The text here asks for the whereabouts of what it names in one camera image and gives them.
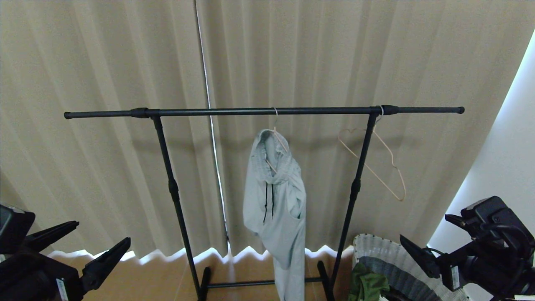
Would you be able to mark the white laundry basket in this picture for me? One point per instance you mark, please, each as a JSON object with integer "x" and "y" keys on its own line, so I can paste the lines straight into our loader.
{"x": 401, "y": 263}

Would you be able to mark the pink clothes hanger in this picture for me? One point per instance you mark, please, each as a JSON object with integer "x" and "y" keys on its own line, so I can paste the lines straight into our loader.
{"x": 376, "y": 173}
{"x": 281, "y": 140}

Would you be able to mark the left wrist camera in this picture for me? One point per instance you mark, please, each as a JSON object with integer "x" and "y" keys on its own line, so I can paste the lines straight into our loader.
{"x": 14, "y": 228}

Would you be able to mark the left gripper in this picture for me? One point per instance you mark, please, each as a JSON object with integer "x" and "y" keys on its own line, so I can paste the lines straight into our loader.
{"x": 37, "y": 280}

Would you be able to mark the beige curtain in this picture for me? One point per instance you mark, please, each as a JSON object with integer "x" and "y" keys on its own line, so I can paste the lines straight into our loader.
{"x": 104, "y": 54}

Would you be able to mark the green garment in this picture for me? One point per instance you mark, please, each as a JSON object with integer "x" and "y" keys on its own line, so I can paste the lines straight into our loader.
{"x": 368, "y": 284}

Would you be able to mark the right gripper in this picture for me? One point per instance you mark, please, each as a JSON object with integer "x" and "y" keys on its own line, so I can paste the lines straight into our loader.
{"x": 476, "y": 267}

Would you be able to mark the black clothes rack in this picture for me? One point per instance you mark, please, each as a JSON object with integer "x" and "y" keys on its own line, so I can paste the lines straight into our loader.
{"x": 250, "y": 111}

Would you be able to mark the pale grey shorts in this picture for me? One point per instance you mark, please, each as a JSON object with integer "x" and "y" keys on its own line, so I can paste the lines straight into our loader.
{"x": 276, "y": 217}

